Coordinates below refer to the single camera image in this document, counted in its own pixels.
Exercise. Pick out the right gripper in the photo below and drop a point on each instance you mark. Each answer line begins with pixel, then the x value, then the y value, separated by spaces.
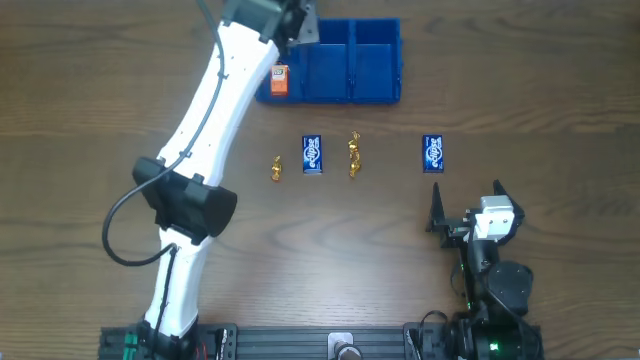
pixel 456 232

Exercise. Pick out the blue candy pack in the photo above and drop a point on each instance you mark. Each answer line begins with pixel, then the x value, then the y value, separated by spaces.
pixel 433 153
pixel 312 154

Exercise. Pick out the orange candy box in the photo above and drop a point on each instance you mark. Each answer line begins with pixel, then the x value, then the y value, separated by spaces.
pixel 279 82

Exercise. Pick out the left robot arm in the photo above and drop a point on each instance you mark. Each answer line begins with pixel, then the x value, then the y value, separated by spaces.
pixel 225 100

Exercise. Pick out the blue tray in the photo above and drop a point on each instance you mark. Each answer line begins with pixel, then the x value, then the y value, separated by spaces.
pixel 370 75

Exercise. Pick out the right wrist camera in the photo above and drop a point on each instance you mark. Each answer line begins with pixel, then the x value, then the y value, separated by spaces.
pixel 494 217

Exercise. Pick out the mounting rail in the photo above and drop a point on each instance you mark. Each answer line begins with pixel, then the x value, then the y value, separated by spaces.
pixel 290 342

